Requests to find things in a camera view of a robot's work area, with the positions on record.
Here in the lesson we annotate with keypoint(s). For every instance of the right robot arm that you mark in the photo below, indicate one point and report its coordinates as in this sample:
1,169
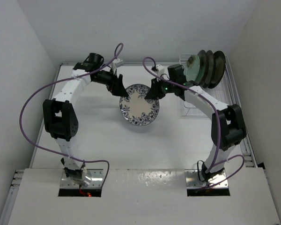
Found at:
228,127

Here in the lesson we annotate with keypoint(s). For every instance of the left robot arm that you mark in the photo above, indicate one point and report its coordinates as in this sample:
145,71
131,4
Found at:
60,120

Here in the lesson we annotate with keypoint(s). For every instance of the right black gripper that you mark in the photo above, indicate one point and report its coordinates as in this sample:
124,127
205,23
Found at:
155,92

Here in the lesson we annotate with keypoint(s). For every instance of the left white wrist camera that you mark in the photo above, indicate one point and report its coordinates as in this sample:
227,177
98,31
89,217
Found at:
116,63

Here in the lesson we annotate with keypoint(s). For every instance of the metal base plate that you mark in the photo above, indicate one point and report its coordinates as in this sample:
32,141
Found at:
193,181
93,179

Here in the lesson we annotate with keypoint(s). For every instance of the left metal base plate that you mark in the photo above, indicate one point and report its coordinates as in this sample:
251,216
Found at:
93,179

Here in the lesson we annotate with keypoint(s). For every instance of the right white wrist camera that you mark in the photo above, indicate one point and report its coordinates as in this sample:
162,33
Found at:
158,70

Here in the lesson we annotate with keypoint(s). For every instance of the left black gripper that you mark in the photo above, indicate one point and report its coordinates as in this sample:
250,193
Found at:
114,85

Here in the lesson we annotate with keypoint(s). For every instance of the grey rimmed plate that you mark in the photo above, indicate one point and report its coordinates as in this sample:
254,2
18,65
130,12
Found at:
211,68
203,67

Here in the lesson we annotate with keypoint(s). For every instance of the teal flower plate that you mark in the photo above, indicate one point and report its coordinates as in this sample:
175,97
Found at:
192,67

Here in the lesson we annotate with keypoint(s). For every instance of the white wire dish rack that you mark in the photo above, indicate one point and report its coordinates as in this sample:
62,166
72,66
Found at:
225,91

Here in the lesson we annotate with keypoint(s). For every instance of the black patterned rim plate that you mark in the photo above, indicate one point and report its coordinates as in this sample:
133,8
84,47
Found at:
220,65

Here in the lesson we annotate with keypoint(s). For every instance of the blue floral white plate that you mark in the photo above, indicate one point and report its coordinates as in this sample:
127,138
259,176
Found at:
136,109

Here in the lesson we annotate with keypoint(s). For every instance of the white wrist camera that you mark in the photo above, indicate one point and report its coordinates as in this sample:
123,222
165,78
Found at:
158,70
116,63

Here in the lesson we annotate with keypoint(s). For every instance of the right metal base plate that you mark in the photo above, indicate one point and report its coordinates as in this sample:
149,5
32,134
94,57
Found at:
193,181

